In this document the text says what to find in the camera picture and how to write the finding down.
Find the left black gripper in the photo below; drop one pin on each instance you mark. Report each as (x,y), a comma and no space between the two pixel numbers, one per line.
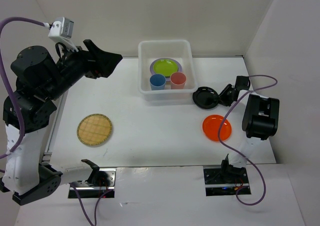
(104,65)

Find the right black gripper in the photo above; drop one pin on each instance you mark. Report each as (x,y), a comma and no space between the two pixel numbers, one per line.
(223,100)

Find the black plastic plate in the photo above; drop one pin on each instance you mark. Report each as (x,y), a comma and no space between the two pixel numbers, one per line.
(205,98)

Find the orange plastic plate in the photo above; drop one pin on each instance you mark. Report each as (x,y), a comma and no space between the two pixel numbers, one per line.
(211,125)

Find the pink plastic cup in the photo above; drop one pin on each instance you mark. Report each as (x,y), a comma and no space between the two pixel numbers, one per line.
(177,81)

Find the purple plastic plate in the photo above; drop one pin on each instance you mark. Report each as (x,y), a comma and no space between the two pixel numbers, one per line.
(167,78)

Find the blue plastic cup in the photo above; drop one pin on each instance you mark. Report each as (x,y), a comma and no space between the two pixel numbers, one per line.
(157,82)

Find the green plastic plate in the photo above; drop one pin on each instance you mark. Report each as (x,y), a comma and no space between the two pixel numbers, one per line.
(165,67)

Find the round bamboo tray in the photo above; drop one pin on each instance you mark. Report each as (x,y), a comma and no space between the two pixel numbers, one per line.
(94,129)

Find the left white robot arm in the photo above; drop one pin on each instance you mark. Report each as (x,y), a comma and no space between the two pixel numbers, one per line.
(26,113)

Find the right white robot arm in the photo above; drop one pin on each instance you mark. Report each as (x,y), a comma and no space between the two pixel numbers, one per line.
(259,122)

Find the clear plastic bin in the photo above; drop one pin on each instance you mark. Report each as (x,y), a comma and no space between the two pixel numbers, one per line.
(178,49)

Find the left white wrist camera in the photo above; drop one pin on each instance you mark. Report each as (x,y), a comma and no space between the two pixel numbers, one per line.
(61,32)

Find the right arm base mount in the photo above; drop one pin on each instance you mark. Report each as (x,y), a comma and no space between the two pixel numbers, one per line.
(225,183)

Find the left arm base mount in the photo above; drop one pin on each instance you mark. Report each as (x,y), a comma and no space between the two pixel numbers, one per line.
(97,183)

